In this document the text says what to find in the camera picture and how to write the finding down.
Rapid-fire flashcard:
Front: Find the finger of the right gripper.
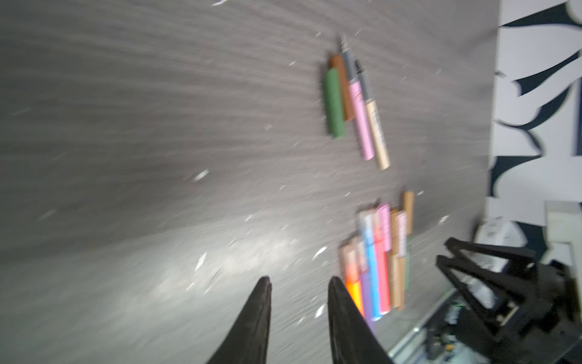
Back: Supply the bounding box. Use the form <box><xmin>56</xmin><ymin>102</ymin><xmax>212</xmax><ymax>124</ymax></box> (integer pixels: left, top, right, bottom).
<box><xmin>436</xmin><ymin>254</ymin><xmax>518</xmax><ymax>337</ymax></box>
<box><xmin>445</xmin><ymin>238</ymin><xmax>536</xmax><ymax>271</ymax></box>

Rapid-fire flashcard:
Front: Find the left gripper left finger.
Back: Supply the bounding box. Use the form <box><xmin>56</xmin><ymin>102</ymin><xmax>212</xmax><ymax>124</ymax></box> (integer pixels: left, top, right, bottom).
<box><xmin>208</xmin><ymin>276</ymin><xmax>272</xmax><ymax>363</ymax></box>

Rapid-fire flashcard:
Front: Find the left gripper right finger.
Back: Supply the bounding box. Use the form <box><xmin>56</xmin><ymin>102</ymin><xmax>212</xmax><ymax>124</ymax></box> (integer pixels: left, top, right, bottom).
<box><xmin>327</xmin><ymin>276</ymin><xmax>393</xmax><ymax>364</ymax></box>

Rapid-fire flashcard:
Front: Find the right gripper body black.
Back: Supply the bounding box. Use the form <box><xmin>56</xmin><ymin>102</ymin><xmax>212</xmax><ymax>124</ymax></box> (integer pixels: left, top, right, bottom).
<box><xmin>468</xmin><ymin>261</ymin><xmax>581</xmax><ymax>363</ymax></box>

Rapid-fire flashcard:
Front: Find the tan cap pen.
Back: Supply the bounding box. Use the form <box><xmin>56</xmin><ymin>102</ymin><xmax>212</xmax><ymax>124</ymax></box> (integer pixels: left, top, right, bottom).
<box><xmin>402</xmin><ymin>190</ymin><xmax>415</xmax><ymax>236</ymax></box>

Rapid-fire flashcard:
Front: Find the green pen cap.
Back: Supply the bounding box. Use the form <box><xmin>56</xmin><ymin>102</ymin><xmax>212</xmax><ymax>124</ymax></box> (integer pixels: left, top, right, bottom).
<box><xmin>323</xmin><ymin>68</ymin><xmax>345</xmax><ymax>139</ymax></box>

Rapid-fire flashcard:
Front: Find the lilac cap brown pen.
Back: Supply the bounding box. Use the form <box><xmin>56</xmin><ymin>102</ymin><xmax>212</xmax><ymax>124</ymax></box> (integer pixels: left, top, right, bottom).
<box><xmin>393</xmin><ymin>210</ymin><xmax>407</xmax><ymax>309</ymax></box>

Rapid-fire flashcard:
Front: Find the orange highlighter pen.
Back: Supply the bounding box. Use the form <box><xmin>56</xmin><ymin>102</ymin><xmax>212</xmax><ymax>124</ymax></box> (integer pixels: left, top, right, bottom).
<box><xmin>341</xmin><ymin>244</ymin><xmax>365</xmax><ymax>316</ymax></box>

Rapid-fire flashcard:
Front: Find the red pink highlighter pen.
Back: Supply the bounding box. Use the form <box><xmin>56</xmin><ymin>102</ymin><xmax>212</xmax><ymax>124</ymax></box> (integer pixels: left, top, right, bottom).
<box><xmin>373</xmin><ymin>212</ymin><xmax>391</xmax><ymax>315</ymax></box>

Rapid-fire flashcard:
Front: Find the purple highlighter pen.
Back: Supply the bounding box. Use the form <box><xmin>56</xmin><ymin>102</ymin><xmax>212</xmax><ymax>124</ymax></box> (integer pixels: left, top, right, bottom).
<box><xmin>354</xmin><ymin>236</ymin><xmax>374</xmax><ymax>332</ymax></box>

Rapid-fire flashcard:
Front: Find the blue highlighter pen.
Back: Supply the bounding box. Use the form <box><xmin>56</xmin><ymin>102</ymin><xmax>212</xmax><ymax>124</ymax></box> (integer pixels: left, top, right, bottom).
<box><xmin>358</xmin><ymin>209</ymin><xmax>382</xmax><ymax>322</ymax></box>

